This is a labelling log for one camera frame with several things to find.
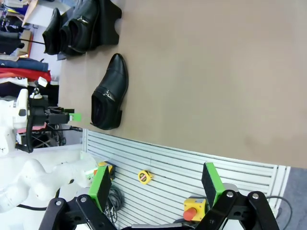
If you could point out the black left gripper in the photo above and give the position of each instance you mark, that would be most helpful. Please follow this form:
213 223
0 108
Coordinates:
39 112

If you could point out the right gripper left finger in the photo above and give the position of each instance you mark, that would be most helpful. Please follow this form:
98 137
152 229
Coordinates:
100 191

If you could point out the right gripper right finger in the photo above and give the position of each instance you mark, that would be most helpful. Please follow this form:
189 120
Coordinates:
213 184

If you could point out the black leather zip shoe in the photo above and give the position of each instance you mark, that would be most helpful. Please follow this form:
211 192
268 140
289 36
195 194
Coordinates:
66 40
110 95
84 31
51 33

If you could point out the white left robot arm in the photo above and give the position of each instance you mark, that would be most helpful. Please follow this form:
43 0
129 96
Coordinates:
9 115

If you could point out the black metal shoe stand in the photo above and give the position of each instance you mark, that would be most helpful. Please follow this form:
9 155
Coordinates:
108 24

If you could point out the yellow emergency stop box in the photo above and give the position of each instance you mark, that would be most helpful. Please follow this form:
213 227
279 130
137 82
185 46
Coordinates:
194 206
109 167

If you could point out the yellow tape measure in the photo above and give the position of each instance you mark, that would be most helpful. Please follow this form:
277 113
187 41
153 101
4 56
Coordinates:
144 177

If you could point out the folded red garment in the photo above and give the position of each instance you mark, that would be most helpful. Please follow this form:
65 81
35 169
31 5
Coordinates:
24 73

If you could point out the folded navy garment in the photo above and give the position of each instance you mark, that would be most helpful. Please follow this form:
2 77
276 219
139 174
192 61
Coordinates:
24 64

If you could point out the slotted aluminium base plate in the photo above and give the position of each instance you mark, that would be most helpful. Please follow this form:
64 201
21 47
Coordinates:
168 165

